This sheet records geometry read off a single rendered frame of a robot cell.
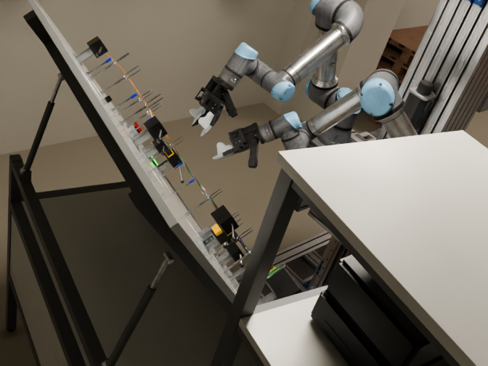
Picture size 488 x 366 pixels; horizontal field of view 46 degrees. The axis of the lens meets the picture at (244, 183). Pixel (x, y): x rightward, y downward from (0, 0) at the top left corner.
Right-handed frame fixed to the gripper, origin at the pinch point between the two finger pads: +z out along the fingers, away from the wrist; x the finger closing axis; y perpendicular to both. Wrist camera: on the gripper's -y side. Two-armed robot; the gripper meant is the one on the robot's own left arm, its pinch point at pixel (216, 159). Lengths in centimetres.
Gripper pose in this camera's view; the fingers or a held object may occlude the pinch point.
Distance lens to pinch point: 222.4
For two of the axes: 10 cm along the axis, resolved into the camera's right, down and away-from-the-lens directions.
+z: -9.1, 3.7, 1.7
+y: -3.6, -9.3, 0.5
